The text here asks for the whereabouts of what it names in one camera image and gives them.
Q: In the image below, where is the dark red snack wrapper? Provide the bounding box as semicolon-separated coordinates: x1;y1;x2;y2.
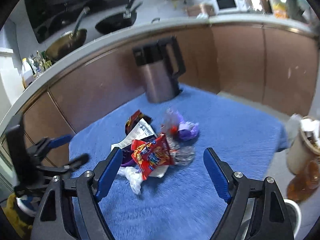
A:
125;110;152;135

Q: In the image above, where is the beige trash bin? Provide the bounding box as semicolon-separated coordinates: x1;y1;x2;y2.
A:
286;114;319;175

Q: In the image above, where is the blue white gloved hand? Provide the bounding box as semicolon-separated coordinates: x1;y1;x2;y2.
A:
16;195;41;217

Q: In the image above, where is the white crumpled plastic bag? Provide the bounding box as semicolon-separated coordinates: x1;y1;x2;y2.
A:
117;166;143;195

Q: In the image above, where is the blue towel mat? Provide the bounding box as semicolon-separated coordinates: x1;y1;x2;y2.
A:
69;85;287;239

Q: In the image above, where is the clear crumpled plastic wrapper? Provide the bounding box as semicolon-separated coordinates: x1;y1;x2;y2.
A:
161;108;195;166

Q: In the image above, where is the white round floor bin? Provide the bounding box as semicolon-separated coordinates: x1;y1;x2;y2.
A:
284;199;302;239

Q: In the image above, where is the amber oil bottle on floor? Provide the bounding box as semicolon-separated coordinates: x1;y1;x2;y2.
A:
287;158;319;203

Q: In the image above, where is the oil bottle with yellow cap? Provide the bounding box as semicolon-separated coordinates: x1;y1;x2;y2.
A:
22;58;35;88

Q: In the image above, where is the purple plastic wrapper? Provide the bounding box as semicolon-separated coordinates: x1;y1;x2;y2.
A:
175;111;200;141

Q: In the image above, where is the steel black electric kettle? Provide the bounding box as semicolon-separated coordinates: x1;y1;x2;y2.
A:
132;36;186;103

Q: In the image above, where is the black range hood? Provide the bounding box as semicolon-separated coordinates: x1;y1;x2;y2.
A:
24;0;129;43

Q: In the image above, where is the black frying pan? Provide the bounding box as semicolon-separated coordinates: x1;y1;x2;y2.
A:
95;0;143;35

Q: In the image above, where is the brown rice cooker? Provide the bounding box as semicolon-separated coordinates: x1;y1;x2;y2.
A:
186;3;215;17

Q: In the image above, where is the white microwave oven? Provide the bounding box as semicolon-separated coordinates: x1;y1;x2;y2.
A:
212;0;241;15

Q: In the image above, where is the brass wok with handle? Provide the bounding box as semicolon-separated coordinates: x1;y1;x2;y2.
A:
46;7;90;62

